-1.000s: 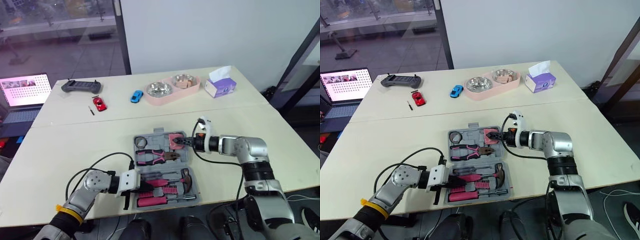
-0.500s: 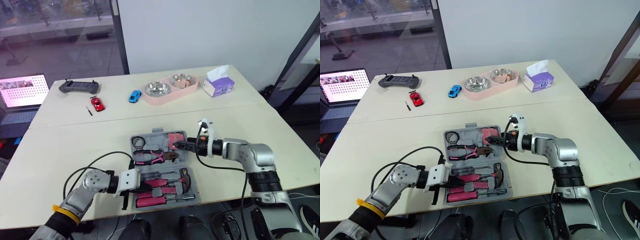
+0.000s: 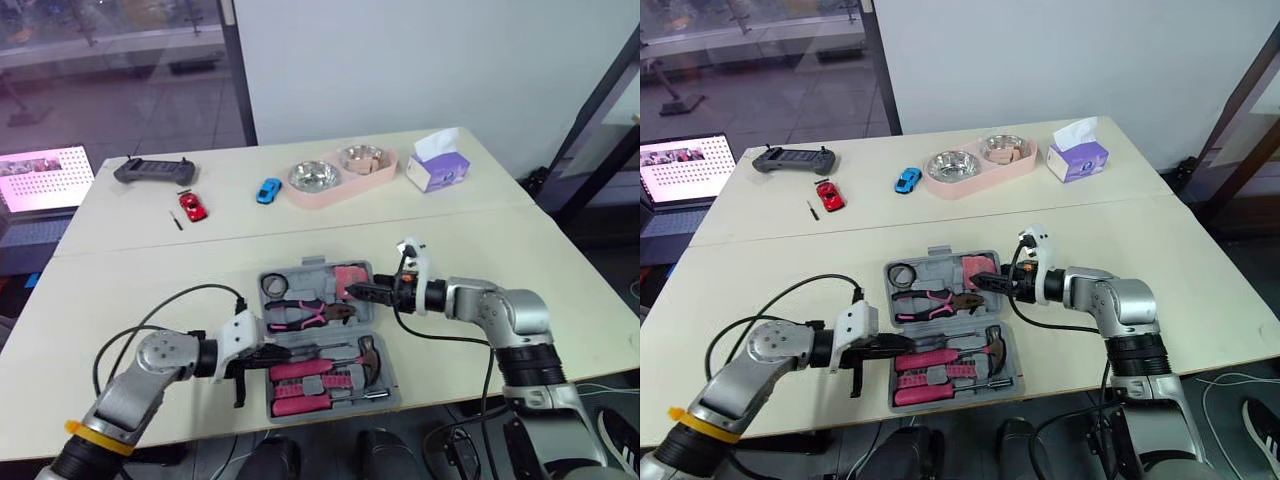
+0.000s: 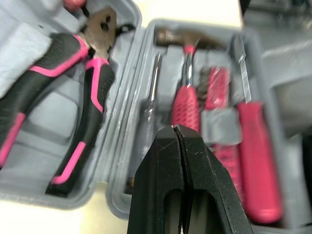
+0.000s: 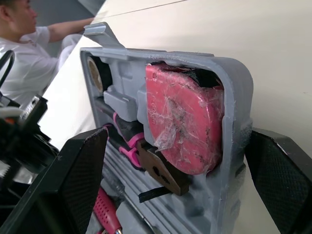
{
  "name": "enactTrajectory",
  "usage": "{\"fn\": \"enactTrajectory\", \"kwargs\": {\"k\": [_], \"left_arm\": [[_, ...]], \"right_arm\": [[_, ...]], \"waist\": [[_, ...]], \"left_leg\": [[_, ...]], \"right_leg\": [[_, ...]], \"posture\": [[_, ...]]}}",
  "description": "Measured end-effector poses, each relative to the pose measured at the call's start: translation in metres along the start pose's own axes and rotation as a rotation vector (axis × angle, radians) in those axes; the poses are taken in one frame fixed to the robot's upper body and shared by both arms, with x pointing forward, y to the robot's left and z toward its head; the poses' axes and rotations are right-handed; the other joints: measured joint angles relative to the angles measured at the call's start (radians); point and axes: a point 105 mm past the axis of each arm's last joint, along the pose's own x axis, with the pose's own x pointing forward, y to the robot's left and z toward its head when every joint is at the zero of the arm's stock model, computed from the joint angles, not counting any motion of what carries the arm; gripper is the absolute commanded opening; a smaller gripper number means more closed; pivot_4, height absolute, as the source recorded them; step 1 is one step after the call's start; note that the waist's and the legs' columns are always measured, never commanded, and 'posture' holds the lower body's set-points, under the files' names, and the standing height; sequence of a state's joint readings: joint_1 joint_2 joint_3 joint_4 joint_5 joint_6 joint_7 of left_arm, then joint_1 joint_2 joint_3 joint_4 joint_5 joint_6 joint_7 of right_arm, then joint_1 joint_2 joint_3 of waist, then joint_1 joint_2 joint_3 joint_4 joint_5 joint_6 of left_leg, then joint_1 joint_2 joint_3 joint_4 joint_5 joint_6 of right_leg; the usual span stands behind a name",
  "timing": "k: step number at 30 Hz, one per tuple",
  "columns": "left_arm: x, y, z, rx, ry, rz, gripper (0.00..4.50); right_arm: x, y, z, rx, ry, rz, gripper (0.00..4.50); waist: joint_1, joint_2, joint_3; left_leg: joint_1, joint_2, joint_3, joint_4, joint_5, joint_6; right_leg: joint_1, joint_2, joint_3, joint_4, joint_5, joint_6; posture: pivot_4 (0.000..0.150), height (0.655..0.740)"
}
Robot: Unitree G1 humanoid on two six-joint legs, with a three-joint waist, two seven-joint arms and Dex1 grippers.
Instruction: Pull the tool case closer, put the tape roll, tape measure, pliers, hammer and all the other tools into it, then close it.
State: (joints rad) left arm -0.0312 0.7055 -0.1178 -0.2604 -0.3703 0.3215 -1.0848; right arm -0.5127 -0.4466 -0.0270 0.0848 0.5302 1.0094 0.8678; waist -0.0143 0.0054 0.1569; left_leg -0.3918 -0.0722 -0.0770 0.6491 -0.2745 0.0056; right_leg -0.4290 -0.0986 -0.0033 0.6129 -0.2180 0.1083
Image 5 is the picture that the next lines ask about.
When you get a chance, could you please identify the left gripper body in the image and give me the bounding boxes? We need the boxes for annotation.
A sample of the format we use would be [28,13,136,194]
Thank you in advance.
[0,94,59,181]

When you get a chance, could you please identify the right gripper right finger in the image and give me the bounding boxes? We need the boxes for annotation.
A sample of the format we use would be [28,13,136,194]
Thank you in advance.
[243,127,312,234]

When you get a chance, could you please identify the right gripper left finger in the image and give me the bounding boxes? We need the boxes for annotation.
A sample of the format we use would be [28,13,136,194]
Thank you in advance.
[0,127,109,234]

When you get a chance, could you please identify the grey plastic tool case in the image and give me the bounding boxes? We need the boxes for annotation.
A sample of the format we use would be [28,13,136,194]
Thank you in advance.
[79,21,254,234]

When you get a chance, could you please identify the black tape roll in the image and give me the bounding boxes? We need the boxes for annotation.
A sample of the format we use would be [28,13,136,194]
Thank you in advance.
[86,57,113,93]

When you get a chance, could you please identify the pink tape measure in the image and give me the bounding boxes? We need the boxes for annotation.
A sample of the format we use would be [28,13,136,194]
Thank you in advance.
[145,63,225,176]

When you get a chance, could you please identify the person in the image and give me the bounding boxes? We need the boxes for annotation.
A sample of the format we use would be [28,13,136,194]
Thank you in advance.
[0,0,95,103]

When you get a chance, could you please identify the pink handled screwdriver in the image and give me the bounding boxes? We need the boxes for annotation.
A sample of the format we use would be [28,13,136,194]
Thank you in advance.
[93,186,123,234]

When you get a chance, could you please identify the black cable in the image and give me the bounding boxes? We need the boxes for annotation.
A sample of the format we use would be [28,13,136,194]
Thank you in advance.
[0,49,16,91]

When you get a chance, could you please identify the pliers with pink black handles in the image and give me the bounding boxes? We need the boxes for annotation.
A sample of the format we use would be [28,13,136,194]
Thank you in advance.
[104,112,190,197]

